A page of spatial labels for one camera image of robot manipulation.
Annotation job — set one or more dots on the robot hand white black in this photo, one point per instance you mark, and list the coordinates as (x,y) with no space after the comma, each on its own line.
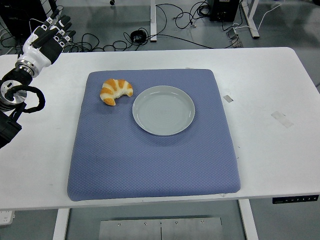
(37,53)

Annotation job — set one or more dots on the croissant bread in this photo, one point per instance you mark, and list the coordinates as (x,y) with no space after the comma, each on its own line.
(117,87)

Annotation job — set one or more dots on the grey round plate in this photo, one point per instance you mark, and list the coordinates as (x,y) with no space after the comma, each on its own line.
(163,111)

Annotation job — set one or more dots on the white desk leg straight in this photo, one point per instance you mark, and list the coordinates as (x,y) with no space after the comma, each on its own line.
(153,20)

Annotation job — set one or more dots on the blue quilted mat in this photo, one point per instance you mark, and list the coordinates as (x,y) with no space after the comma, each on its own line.
(150,162)

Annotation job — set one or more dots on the white power strip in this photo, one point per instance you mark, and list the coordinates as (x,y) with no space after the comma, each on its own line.
(6,218)

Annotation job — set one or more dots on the white table leg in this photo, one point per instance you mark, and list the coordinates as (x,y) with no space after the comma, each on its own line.
(248,220)
(60,225)

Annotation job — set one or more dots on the black computer box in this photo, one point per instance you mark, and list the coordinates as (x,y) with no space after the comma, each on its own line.
(223,10)

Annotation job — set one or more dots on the grey foot pedal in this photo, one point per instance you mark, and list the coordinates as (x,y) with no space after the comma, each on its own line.
(232,34)
(237,43)

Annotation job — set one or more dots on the small grey tape piece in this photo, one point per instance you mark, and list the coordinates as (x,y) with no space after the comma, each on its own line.
(228,98)

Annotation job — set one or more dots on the white desk leg slanted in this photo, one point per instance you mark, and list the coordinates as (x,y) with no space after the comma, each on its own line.
(251,20)

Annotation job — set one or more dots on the large grey tape piece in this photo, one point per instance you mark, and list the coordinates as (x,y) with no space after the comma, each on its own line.
(282,119)

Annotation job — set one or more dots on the black table control panel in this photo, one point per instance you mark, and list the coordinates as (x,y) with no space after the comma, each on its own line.
(295,200)

